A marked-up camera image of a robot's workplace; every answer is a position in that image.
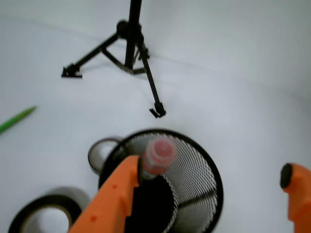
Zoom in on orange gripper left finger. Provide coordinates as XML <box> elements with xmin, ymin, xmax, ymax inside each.
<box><xmin>69</xmin><ymin>155</ymin><xmax>139</xmax><ymax>233</ymax></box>

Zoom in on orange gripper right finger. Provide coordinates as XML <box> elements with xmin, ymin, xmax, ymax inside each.
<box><xmin>280</xmin><ymin>163</ymin><xmax>311</xmax><ymax>233</ymax></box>

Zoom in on red whiteboard marker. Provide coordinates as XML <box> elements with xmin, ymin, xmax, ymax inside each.
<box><xmin>142</xmin><ymin>137</ymin><xmax>177</xmax><ymax>180</ymax></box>

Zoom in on black mesh pen holder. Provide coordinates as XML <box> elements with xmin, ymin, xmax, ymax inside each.
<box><xmin>99</xmin><ymin>129</ymin><xmax>224</xmax><ymax>233</ymax></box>

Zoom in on brown tape roll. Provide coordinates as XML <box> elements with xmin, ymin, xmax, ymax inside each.
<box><xmin>87</xmin><ymin>137</ymin><xmax>122</xmax><ymax>175</ymax></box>

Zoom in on black electrical tape roll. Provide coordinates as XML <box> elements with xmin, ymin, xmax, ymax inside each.
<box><xmin>8</xmin><ymin>195</ymin><xmax>82</xmax><ymax>233</ymax></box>

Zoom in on green mechanical pencil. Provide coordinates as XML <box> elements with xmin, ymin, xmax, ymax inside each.
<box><xmin>0</xmin><ymin>106</ymin><xmax>37</xmax><ymax>134</ymax></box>

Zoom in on black camera tripod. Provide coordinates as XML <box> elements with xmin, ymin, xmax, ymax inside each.
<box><xmin>61</xmin><ymin>0</ymin><xmax>166</xmax><ymax>118</ymax></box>

